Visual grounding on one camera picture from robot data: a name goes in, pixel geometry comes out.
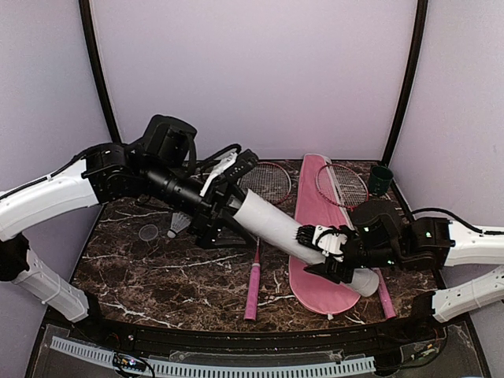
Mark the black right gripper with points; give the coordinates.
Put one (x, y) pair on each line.
(331, 271)

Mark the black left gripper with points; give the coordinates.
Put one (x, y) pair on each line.
(204, 224)

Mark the white shuttlecock tube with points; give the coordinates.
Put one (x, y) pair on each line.
(269, 223)

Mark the white shuttlecock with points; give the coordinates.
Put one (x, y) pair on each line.
(179, 222)

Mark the clear plastic tube lid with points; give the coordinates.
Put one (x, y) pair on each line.
(148, 232)

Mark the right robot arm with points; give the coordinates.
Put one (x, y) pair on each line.
(379, 238)

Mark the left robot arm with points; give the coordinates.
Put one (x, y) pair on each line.
(162, 164)

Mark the pink badminton racket left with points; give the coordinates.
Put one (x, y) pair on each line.
(272, 182)

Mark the pink badminton racket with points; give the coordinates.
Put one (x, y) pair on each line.
(345, 188)
(272, 182)

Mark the pink badminton racket right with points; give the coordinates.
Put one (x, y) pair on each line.
(345, 188)

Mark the pink racket cover bag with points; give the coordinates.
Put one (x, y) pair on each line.
(315, 293)

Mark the dark green cup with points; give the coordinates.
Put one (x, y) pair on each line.
(380, 178)

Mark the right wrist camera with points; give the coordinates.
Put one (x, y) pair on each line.
(329, 241)

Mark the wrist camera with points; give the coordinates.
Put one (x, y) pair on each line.
(230, 169)
(329, 241)

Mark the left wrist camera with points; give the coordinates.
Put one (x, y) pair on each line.
(230, 169)

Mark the black front rail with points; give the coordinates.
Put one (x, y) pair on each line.
(379, 337)

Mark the white slotted cable duct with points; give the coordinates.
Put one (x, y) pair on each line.
(193, 365)

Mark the left black frame post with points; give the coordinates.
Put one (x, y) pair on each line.
(96, 69)

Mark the black frame post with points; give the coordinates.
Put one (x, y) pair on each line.
(96, 69)
(408, 80)

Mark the right black frame post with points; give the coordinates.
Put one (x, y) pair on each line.
(408, 80)

